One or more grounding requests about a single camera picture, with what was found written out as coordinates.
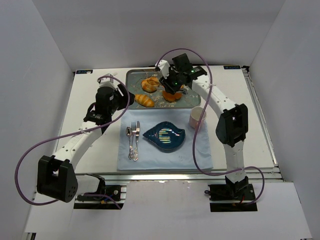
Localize metal tongs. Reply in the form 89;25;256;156
179;85;189;95

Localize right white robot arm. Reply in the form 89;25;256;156
155;53;249;191

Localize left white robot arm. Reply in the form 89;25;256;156
37;84;135;203

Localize striped croissant bread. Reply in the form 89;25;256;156
134;94;155;108

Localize round striped bread bun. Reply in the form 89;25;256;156
141;76;160;93

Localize orange cylindrical cake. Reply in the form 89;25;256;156
162;90;183;103

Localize floral metal tray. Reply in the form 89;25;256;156
125;68;201;109

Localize silver fork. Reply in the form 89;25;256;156
130;121;136;159

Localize silver spoon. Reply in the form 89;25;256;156
125;126;133;160

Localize pink mug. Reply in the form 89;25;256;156
188;106;207;129

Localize dark blue leaf plate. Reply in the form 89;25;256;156
142;121;186;152

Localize silver table knife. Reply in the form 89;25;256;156
133;121;140;162

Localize light blue cloth mat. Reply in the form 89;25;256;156
117;108;213;171

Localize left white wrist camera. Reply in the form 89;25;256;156
97;73;117;90

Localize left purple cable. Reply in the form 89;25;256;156
14;76;131;210

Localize purple cable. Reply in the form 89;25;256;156
14;76;131;210
154;48;266;206

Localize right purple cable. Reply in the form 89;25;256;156
154;48;266;206

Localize aluminium frame rail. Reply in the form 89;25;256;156
92;170;283;181

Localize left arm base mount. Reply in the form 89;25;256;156
73;185;127;210

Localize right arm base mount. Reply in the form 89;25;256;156
204;184;258;213

